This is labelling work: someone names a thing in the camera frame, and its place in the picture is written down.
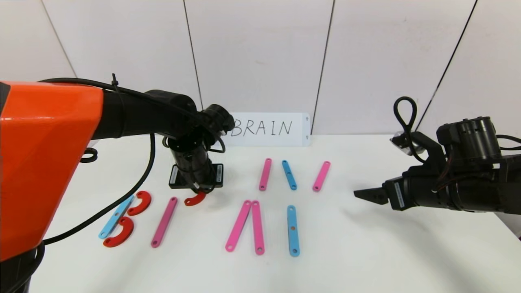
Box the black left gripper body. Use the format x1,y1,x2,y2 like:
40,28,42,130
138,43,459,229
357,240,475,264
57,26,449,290
168,136,223,190

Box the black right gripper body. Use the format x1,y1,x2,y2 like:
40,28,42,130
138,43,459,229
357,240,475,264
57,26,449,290
382,172,449,211

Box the red curved piece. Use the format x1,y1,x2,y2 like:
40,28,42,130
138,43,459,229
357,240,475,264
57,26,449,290
103,216,135,248
127,191,152,216
184,191,207,207

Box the pink bar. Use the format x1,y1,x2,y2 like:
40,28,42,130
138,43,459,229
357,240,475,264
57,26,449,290
312,161,331,192
259,158,272,192
251,201,265,256
151,197,178,248
225,200,252,252

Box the white card reading BRAIN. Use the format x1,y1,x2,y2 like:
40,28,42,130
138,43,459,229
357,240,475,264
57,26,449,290
230,113,311,147

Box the blue bar with middle hole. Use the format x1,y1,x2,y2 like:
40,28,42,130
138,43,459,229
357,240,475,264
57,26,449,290
98,194,135,239
287,205,300,257

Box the blue flat bar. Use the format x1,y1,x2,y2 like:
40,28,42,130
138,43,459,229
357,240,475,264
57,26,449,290
281,160,298,191

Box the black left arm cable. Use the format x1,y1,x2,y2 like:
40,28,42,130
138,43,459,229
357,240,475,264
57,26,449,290
41,132,157,245

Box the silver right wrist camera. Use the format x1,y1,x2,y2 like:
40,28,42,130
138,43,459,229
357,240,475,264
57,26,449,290
390,132,414,155

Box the black right camera bracket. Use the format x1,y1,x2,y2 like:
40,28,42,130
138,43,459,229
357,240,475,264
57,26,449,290
411,131,448,175

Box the black looped right arm cable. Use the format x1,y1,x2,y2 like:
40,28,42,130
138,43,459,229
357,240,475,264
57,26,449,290
393,96,428,163

